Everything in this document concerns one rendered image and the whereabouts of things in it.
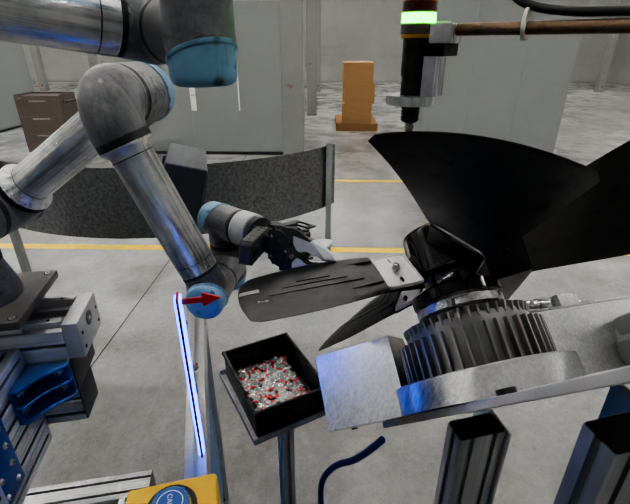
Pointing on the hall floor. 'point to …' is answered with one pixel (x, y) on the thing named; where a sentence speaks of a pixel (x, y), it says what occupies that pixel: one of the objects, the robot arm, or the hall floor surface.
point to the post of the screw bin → (287, 467)
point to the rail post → (217, 422)
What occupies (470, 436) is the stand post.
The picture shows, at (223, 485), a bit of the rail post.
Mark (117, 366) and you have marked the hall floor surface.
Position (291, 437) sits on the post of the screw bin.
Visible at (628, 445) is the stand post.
